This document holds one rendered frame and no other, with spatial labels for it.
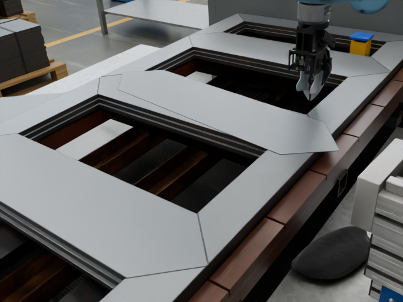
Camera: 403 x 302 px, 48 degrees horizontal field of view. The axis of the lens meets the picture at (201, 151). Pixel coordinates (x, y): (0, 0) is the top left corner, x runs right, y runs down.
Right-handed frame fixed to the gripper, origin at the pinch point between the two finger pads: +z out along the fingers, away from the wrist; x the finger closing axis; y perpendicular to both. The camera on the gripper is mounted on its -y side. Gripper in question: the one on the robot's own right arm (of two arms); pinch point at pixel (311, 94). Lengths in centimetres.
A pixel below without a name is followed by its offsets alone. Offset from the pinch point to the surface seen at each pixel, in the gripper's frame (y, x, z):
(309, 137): 19.0, 8.4, 0.8
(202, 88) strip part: 9.3, -28.7, 0.9
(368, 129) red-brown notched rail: 2.4, 16.4, 4.7
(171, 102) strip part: 20.9, -30.5, 0.9
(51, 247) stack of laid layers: 73, -15, 3
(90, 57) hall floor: -143, -277, 86
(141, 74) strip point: 11, -51, 1
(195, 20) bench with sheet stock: -212, -209, 63
